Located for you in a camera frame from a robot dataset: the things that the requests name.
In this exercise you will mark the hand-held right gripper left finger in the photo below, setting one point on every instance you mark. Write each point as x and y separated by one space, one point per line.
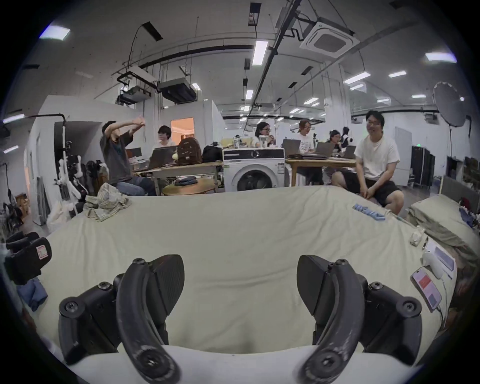
129 322

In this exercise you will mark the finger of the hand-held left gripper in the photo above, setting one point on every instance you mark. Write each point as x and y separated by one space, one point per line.
20 238
26 264

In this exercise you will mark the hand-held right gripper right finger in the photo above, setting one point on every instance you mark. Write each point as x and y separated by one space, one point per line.
347 318

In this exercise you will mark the dark blue garment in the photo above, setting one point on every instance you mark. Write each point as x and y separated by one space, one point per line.
33 294

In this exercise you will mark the white robot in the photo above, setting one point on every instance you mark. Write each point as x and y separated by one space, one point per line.
69 176

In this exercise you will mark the phone with red picture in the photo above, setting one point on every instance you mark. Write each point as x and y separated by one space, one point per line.
427 287

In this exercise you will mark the crumpled beige patterned cloth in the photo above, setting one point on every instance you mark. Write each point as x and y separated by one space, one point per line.
107 200

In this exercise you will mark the white hand controller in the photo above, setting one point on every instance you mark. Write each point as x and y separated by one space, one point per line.
434 264

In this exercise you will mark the small white plug adapter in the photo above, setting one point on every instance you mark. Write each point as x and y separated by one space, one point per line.
416 237

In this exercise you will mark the blue folded cloth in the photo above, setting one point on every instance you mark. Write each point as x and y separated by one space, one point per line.
369 212

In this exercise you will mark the white card with purple print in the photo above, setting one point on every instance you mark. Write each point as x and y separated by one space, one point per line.
444 257

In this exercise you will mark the pale green pillow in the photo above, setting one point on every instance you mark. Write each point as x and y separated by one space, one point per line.
442 221

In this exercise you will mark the bed with pale green sheet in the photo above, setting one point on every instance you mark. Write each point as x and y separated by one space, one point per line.
240 232

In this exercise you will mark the round wooden table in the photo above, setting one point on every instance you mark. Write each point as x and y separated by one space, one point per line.
191 186

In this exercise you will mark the wooden table with laptops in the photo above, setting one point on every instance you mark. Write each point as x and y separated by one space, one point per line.
318 161

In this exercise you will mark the wooden table with bags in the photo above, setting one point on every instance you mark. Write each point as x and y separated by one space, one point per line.
187 165

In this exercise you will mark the black cabinet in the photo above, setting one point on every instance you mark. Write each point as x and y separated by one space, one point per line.
423 167

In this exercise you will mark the grey padded headboard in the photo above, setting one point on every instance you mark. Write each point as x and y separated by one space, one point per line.
459 191

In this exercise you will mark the white washing machine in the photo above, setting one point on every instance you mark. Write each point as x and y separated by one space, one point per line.
255 172

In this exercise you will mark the round reflector on stand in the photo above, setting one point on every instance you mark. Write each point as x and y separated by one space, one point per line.
450 103

